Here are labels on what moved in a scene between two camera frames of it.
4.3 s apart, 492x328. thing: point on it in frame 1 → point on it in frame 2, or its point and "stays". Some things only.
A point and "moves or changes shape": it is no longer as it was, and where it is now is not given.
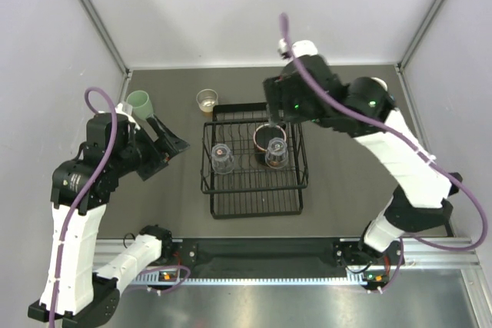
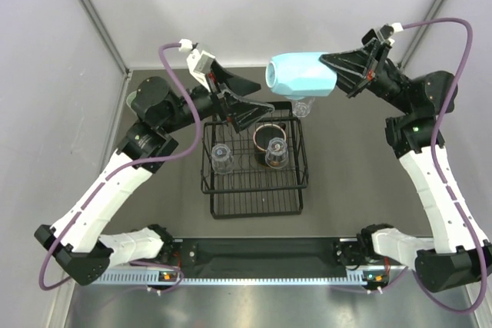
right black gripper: [277, 90] → [369, 60]
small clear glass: [277, 154] stays
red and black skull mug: [261, 136] stays
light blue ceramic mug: [383, 84] moves or changes shape
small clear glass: [222, 160] stays
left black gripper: [161, 150] → [241, 113]
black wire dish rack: [252, 166] stays
